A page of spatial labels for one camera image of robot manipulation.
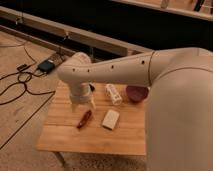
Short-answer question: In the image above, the dark red bowl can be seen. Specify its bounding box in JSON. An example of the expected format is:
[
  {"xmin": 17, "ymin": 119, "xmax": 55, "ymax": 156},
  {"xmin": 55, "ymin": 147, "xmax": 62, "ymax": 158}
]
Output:
[{"xmin": 126, "ymin": 86, "xmax": 149, "ymax": 103}]

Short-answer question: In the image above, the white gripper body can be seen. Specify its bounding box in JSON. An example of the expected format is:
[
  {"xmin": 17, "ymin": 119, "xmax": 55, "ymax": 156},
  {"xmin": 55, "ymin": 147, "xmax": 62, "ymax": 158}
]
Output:
[{"xmin": 69, "ymin": 83, "xmax": 91, "ymax": 104}]

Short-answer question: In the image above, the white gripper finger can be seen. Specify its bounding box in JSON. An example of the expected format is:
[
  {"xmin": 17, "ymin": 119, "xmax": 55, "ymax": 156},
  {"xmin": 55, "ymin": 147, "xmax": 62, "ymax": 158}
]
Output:
[
  {"xmin": 71, "ymin": 103, "xmax": 78, "ymax": 112},
  {"xmin": 88, "ymin": 100, "xmax": 96, "ymax": 110}
]

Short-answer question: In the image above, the black floor cable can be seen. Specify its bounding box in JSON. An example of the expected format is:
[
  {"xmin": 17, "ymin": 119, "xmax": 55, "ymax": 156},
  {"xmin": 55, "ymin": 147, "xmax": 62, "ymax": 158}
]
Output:
[{"xmin": 0, "ymin": 39, "xmax": 56, "ymax": 106}]

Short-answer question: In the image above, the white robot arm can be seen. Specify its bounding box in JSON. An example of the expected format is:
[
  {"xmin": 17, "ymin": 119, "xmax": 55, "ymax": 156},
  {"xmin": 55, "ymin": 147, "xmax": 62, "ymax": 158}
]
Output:
[{"xmin": 58, "ymin": 48, "xmax": 213, "ymax": 171}]

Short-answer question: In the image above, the small black connector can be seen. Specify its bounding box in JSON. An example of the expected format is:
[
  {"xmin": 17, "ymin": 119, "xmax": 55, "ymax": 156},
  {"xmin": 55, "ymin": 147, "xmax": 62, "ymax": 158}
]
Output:
[{"xmin": 17, "ymin": 64, "xmax": 28, "ymax": 72}]

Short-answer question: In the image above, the dark red elongated object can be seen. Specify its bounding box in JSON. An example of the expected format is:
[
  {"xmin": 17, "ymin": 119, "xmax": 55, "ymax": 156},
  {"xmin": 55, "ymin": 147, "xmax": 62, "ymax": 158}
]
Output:
[{"xmin": 77, "ymin": 110, "xmax": 92, "ymax": 129}]

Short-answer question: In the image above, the black power adapter box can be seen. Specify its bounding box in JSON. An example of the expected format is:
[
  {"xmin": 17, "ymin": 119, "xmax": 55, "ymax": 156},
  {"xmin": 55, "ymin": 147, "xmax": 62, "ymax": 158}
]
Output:
[{"xmin": 38, "ymin": 60, "xmax": 55, "ymax": 73}]

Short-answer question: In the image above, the small wooden table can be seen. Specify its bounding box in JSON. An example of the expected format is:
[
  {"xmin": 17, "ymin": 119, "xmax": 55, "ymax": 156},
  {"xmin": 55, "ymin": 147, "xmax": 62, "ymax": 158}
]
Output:
[{"xmin": 35, "ymin": 79, "xmax": 148, "ymax": 168}]

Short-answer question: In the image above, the long wooden beam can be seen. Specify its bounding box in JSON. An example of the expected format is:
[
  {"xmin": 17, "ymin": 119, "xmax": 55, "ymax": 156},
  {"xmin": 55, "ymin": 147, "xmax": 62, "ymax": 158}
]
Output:
[{"xmin": 0, "ymin": 6, "xmax": 151, "ymax": 56}]

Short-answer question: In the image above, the white rectangular block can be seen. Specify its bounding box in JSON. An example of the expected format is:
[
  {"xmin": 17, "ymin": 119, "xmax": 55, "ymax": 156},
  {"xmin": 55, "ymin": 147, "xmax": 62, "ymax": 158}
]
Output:
[{"xmin": 102, "ymin": 110, "xmax": 120, "ymax": 130}]

